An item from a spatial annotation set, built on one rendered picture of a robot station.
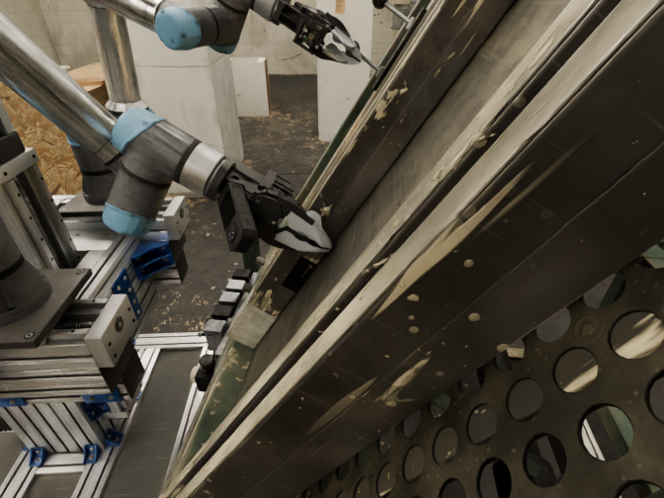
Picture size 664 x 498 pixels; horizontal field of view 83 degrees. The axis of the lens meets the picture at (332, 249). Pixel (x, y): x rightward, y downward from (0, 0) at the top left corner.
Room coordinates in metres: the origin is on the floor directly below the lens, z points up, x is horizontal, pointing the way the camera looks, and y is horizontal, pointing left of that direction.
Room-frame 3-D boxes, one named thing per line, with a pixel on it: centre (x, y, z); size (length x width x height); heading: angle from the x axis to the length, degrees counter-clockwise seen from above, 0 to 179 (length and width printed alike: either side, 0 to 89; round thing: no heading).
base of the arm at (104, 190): (1.07, 0.69, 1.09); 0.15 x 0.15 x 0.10
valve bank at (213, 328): (0.84, 0.32, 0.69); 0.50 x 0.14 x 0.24; 173
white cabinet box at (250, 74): (5.95, 1.24, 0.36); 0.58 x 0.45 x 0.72; 93
